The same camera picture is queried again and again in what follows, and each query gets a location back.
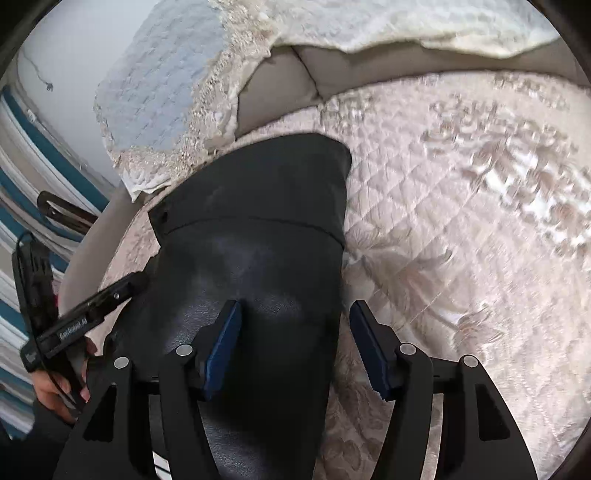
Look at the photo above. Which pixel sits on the beige quilted sofa cover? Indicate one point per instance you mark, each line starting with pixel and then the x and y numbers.
pixel 461 230

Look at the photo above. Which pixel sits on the blue and white striped panel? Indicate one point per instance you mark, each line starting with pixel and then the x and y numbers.
pixel 27 161

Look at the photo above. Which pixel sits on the person's left hand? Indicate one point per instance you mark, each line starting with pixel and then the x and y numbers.
pixel 51 392

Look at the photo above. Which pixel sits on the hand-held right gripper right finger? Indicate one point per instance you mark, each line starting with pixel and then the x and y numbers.
pixel 369 350

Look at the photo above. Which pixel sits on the black leather pants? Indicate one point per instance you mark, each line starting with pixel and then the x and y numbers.
pixel 258 258

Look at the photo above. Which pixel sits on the blue quilted lace-edged cloth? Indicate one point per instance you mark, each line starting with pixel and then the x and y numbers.
pixel 161 92

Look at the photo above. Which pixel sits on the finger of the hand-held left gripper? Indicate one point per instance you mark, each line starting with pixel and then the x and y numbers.
pixel 120 293

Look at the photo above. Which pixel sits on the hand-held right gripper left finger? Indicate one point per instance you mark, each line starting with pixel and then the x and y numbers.
pixel 224 350

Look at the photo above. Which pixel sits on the black chair frame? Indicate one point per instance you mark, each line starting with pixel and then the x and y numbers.
pixel 64 210

